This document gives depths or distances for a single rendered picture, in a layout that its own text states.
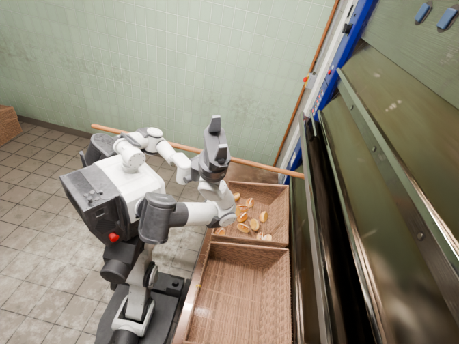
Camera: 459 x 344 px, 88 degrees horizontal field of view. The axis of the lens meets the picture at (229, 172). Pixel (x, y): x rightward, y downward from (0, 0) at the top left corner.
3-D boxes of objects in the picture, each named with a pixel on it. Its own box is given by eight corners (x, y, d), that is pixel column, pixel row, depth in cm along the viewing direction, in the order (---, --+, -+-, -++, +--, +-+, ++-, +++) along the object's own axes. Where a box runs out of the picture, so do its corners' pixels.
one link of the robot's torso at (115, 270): (128, 287, 104) (123, 267, 93) (100, 280, 104) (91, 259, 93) (153, 235, 126) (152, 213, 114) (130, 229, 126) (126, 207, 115)
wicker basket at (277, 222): (279, 207, 204) (289, 184, 186) (276, 267, 161) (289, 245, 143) (225, 192, 206) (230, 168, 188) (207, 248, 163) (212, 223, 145)
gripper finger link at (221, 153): (229, 143, 54) (226, 156, 59) (215, 145, 53) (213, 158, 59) (231, 149, 53) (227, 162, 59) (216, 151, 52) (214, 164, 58)
